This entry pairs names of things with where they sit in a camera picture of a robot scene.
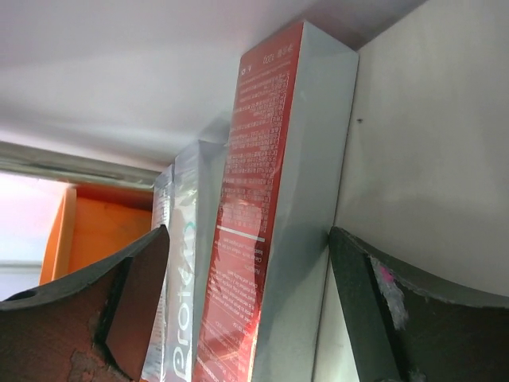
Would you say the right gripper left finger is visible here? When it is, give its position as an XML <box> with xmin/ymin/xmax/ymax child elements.
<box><xmin>1</xmin><ymin>227</ymin><xmax>169</xmax><ymax>381</ymax></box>

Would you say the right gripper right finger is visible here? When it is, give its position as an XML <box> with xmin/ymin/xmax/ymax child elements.
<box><xmin>328</xmin><ymin>227</ymin><xmax>508</xmax><ymax>381</ymax></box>

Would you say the silver Protefix toothpaste box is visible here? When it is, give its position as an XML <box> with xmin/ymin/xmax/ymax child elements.
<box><xmin>163</xmin><ymin>140</ymin><xmax>227</xmax><ymax>381</ymax></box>

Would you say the silver-sided red toothpaste box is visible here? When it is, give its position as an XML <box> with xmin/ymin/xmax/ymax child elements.
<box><xmin>192</xmin><ymin>21</ymin><xmax>359</xmax><ymax>381</ymax></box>

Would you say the white two-tier shelf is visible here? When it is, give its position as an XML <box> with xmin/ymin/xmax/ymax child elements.
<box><xmin>1</xmin><ymin>1</ymin><xmax>508</xmax><ymax>294</ymax></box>

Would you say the orange plastic basket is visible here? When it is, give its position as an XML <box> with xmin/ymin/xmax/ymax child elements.
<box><xmin>39</xmin><ymin>185</ymin><xmax>153</xmax><ymax>285</ymax></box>

